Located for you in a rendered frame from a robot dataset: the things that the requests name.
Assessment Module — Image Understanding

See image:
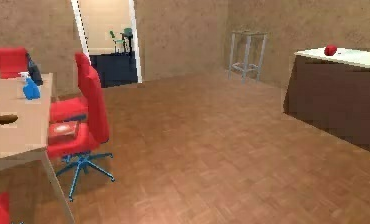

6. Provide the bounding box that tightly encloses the grey metal stool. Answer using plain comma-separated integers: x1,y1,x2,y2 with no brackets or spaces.
227,30,269,84

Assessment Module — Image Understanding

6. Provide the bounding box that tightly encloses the red office chair blue base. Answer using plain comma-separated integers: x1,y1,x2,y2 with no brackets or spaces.
46,65,116,202

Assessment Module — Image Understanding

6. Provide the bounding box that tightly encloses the green chair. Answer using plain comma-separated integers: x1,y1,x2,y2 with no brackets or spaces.
109,30,125,54

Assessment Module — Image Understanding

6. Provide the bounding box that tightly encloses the red book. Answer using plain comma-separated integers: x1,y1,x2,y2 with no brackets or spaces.
48,120,80,145

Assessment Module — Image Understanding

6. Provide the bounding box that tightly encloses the dark brown counter white top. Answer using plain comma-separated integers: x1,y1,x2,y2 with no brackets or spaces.
282,47,370,155

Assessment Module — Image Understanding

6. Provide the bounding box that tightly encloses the black bag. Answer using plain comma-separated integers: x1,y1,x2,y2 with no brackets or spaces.
25,52,44,86

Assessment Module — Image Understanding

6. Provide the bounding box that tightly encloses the blue spray bottle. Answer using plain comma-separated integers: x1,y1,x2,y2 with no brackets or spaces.
18,71,41,101

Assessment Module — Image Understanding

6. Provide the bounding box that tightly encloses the red apple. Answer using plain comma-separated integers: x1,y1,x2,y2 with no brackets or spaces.
324,44,338,57

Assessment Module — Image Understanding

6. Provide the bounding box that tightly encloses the light wooden table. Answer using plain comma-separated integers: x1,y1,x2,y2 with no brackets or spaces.
0,73,76,224

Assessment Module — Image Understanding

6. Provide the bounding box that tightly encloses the brown oval object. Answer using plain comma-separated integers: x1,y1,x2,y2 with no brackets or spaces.
0,114,20,126

